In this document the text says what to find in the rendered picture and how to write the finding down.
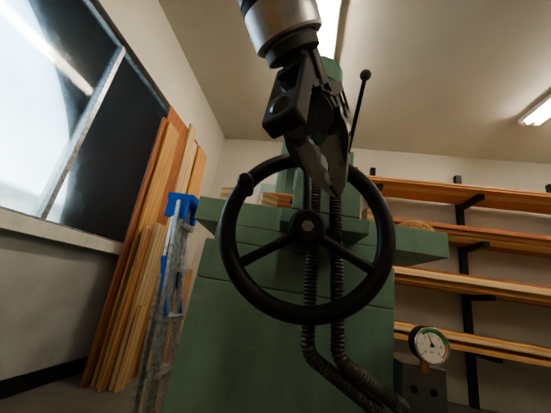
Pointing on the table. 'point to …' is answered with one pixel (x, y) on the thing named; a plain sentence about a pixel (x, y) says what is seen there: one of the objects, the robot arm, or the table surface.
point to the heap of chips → (416, 224)
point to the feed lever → (359, 102)
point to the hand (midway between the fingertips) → (334, 190)
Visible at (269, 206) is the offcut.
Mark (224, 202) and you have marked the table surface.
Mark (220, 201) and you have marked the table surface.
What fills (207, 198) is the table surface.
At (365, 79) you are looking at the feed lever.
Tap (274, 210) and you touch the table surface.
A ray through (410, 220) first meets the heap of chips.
